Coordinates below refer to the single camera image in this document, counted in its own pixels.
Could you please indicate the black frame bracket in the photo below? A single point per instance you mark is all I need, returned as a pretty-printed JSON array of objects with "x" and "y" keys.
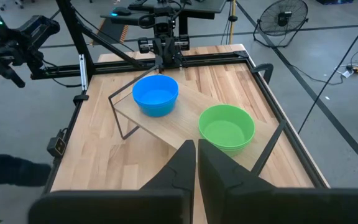
[{"x": 264, "y": 69}]

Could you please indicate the black table-level camera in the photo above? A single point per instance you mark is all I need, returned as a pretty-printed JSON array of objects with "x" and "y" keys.
[{"x": 56, "y": 146}]

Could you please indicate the black computer mouse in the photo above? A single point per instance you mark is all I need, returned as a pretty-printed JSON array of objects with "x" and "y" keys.
[{"x": 121, "y": 11}]

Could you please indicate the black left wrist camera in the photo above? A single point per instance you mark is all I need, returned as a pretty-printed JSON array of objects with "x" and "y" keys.
[{"x": 162, "y": 28}]

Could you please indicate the silver aluminium bracket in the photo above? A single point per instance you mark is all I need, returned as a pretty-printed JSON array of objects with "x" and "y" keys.
[{"x": 84, "y": 71}]

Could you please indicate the wooden shelf riser black legs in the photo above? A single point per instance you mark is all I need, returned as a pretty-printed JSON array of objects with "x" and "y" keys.
[{"x": 182, "y": 121}]

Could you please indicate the black floor fan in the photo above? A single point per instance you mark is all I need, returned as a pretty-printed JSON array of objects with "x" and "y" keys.
[{"x": 283, "y": 18}]

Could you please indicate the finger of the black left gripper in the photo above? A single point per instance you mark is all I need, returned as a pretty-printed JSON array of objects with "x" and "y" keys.
[
  {"x": 160, "y": 53},
  {"x": 171, "y": 53}
]

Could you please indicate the orange striped floor mat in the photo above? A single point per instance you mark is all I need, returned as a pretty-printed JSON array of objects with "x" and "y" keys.
[{"x": 110, "y": 31}]

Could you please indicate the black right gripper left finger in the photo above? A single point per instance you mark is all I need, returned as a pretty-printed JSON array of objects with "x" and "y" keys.
[{"x": 160, "y": 205}]

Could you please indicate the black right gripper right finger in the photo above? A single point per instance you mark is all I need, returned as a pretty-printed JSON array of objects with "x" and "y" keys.
[{"x": 259, "y": 205}]

